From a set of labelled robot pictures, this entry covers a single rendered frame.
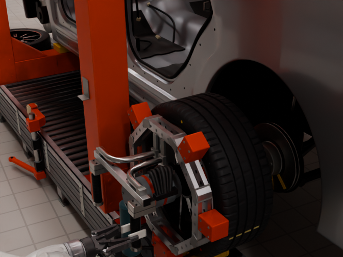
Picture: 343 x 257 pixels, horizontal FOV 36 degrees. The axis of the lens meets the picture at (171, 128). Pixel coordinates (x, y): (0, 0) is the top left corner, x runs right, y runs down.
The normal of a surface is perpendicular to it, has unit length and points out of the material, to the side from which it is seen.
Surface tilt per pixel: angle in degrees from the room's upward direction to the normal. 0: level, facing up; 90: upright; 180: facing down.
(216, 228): 90
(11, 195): 0
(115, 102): 90
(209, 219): 0
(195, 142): 35
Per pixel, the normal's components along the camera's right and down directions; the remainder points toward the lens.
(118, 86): 0.52, 0.38
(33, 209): -0.01, -0.89
